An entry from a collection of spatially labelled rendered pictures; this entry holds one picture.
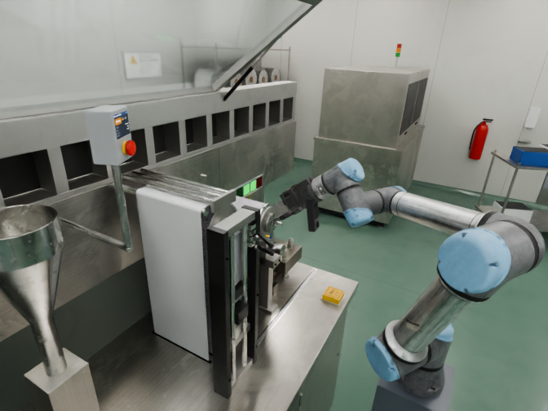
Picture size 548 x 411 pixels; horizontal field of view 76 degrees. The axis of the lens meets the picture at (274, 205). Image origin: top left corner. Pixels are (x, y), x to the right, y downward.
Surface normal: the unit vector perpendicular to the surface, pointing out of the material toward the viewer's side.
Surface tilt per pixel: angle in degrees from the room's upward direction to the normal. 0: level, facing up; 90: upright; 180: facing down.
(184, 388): 0
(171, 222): 90
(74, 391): 90
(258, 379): 0
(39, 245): 90
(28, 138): 90
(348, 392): 0
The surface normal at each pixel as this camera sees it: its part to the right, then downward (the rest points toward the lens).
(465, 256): -0.85, 0.07
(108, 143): -0.05, 0.41
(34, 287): 0.62, 0.59
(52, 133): 0.87, 0.23
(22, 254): 0.66, 0.33
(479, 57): -0.48, 0.34
